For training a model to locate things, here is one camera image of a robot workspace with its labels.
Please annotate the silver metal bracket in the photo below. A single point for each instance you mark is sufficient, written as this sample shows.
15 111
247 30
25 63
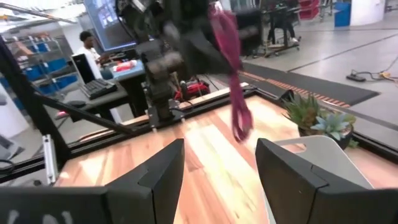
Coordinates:
49 158

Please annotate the person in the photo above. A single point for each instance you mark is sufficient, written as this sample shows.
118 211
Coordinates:
90 56

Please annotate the black power strip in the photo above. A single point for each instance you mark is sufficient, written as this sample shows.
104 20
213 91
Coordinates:
356 77

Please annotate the potted succulent plant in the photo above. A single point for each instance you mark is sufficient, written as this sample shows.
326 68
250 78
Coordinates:
311 113

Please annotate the red storage bins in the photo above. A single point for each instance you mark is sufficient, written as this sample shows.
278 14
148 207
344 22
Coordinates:
308 9

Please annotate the black wheeled cart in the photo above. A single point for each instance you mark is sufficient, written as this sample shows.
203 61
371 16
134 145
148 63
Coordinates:
280 46

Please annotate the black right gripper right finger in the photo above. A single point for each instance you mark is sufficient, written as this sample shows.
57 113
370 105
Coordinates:
298 193

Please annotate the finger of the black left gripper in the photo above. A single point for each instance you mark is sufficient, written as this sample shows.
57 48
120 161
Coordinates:
208 56

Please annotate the clear plastic bin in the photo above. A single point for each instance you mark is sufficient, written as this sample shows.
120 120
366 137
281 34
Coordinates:
329 155

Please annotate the blue box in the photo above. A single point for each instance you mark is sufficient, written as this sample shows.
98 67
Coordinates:
342 14

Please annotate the black keyboard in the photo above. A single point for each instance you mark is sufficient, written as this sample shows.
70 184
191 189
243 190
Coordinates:
98 88

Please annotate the black aluminium table frame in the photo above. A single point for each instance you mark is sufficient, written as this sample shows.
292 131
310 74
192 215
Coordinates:
93 119

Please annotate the red power tool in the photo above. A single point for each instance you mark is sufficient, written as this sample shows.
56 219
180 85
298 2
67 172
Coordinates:
196 88

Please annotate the black desktop screen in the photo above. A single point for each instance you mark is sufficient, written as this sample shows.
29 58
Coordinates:
82 67

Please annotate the black hazard-striped floor mat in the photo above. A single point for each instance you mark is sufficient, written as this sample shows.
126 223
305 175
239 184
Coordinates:
311 84

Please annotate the dark office desk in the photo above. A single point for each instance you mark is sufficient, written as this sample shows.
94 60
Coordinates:
105 101

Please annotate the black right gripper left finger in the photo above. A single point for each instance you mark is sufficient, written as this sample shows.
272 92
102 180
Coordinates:
140 196

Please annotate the large computer monitor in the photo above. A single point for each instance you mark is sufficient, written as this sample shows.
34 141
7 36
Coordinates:
105 25

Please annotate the metal shelf with blue bins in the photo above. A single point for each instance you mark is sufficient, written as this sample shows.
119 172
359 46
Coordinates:
56 67

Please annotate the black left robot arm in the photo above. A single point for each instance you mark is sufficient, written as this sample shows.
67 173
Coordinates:
158 87

